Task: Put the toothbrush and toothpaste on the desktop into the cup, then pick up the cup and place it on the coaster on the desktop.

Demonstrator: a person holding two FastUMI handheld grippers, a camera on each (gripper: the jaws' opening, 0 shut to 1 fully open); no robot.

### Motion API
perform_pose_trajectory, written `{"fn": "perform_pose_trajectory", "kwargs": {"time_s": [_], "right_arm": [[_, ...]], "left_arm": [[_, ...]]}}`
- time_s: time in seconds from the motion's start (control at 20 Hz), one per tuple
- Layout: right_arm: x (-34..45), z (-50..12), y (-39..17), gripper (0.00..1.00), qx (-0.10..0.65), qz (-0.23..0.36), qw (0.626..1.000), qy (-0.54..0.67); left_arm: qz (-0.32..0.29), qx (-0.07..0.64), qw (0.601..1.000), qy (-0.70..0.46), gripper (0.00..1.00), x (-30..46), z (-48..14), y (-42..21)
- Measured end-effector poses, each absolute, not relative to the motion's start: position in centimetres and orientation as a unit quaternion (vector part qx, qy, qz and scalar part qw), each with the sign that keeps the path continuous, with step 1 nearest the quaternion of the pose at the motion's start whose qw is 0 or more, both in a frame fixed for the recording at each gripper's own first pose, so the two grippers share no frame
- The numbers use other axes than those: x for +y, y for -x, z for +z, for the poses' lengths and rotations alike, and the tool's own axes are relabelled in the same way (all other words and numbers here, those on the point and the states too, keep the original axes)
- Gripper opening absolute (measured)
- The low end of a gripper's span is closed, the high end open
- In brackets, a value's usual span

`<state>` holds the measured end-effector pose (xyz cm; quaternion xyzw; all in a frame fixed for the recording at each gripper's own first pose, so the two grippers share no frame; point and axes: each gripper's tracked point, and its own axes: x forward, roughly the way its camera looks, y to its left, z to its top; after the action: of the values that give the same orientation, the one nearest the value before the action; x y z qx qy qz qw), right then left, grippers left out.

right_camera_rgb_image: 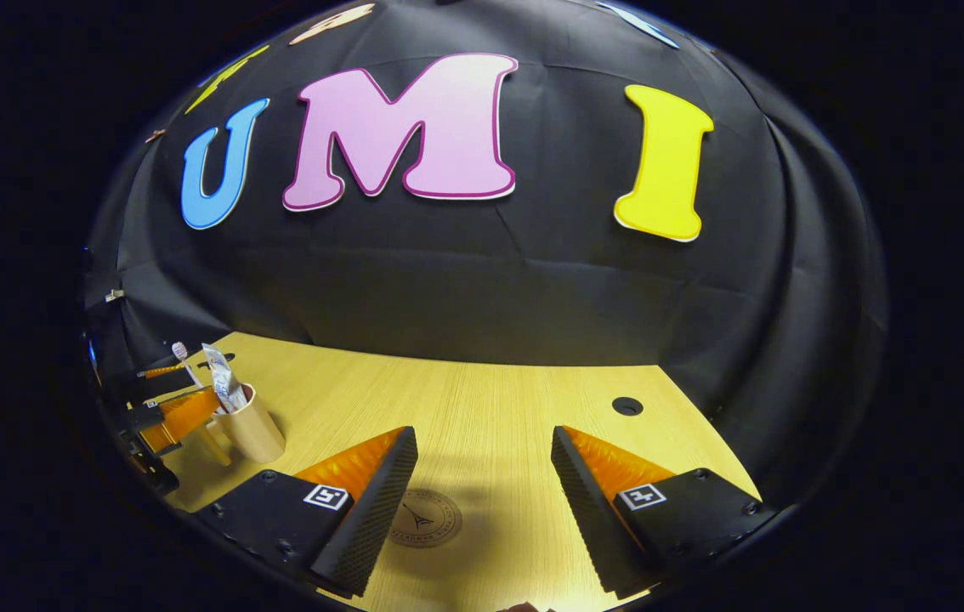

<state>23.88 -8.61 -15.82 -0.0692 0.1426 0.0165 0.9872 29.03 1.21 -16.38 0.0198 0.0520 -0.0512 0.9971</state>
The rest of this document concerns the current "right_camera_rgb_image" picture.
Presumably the white toothpaste tube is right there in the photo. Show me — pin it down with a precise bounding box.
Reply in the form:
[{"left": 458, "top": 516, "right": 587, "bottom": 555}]
[{"left": 201, "top": 343, "right": 249, "bottom": 415}]

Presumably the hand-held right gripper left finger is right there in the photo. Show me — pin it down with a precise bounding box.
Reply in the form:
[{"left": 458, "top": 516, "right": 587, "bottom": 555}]
[{"left": 193, "top": 425, "right": 419, "bottom": 598}]

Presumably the white toothbrush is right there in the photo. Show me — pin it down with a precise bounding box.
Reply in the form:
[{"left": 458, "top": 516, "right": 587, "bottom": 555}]
[{"left": 172, "top": 342, "right": 204, "bottom": 390}]

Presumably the beige cup with handle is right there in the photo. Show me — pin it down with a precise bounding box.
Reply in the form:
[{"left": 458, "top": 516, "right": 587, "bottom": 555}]
[{"left": 193, "top": 382, "right": 287, "bottom": 468}]

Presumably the black backdrop cloth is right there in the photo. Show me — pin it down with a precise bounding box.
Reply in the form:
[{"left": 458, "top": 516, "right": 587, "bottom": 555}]
[{"left": 82, "top": 0, "right": 887, "bottom": 511}]

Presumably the round cork coaster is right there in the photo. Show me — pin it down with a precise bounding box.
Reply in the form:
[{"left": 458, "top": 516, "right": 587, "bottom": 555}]
[{"left": 388, "top": 489, "right": 463, "bottom": 549}]

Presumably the wooden desktop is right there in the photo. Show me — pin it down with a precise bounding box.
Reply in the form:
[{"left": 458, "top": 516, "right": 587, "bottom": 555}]
[{"left": 163, "top": 331, "right": 763, "bottom": 612}]

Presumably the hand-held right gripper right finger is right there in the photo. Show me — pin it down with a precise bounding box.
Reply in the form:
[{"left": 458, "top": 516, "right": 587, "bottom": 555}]
[{"left": 550, "top": 425, "right": 778, "bottom": 598}]

